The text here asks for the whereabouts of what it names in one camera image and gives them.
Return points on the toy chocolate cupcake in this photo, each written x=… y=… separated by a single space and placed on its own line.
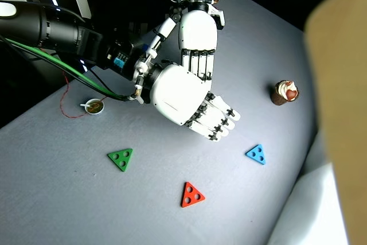
x=285 y=93

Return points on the tan board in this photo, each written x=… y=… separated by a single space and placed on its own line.
x=341 y=84

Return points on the blue triangle block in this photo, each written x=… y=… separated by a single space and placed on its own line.
x=256 y=156

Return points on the grey table cloth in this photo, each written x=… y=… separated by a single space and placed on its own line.
x=143 y=170

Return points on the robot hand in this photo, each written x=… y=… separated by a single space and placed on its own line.
x=198 y=32
x=177 y=93

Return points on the small white bowl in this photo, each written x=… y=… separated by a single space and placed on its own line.
x=96 y=107

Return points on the small white spoon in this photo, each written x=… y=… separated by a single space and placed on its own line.
x=83 y=105

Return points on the red triangle block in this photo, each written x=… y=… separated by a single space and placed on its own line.
x=192 y=196

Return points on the green triangle block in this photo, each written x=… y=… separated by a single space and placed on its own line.
x=121 y=159

